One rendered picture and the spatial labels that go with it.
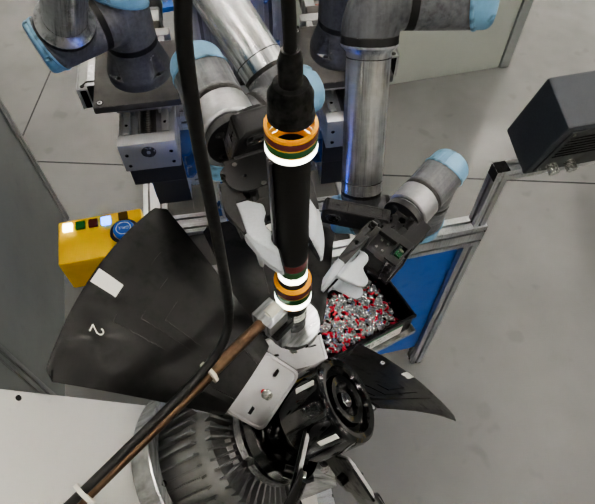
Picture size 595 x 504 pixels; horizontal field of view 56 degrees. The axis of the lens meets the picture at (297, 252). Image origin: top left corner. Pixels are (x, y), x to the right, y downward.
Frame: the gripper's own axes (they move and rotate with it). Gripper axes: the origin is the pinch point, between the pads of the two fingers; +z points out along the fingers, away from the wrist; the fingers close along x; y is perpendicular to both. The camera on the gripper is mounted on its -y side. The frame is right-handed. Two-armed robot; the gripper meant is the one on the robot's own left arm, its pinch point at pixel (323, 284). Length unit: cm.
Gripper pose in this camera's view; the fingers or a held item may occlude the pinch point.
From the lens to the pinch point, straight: 88.8
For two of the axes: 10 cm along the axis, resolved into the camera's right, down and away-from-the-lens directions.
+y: 7.6, 6.0, -2.6
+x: -0.8, 4.8, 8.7
